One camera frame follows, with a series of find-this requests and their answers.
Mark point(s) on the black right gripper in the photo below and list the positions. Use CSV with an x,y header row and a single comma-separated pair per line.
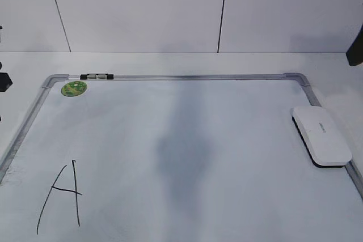
x,y
354,54

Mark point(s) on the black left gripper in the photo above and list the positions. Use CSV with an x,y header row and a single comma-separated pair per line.
x,y
5,82

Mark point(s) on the white board eraser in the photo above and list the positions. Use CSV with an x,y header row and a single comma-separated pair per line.
x,y
325,143

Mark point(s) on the round green magnet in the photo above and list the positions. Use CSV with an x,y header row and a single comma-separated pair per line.
x,y
74,88

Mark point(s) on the black marker pen on frame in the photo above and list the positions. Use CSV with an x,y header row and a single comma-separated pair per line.
x,y
94,76

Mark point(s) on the white board with grey frame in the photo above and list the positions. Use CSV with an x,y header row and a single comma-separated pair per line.
x,y
180,158

